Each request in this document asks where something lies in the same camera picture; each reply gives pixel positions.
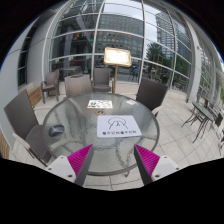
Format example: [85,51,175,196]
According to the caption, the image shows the white printed paper mat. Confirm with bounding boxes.
[97,115,142,138]

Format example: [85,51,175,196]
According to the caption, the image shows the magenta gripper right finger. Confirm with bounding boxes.
[133,143,181,187]

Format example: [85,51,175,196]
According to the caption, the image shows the colourful menu card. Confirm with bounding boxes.
[88,100,113,109]

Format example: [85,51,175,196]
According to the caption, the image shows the grey wicker chair far left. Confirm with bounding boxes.
[40,70,59,101]

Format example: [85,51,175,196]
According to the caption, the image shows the grey wicker chair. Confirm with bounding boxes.
[65,75,92,98]
[93,68,112,92]
[136,78,168,116]
[4,90,52,166]
[40,70,59,101]

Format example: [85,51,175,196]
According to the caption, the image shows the round glass patio table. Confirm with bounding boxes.
[43,93,160,176]

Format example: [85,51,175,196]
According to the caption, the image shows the gold framed menu stand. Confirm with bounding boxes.
[103,46,133,95]

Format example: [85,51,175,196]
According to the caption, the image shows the grey wicker chair right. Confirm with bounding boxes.
[136,78,168,116]

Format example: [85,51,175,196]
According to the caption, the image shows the small side table right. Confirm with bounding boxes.
[183,101,214,141]

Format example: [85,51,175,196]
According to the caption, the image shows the wooden bench left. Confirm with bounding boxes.
[28,87,42,106]

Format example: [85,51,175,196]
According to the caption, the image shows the grey wicker chair far centre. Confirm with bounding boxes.
[65,75,92,98]

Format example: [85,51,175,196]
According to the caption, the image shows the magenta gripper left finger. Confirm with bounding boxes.
[45,143,95,187]

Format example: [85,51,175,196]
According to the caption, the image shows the grey wicker chair back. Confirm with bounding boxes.
[93,68,112,92]

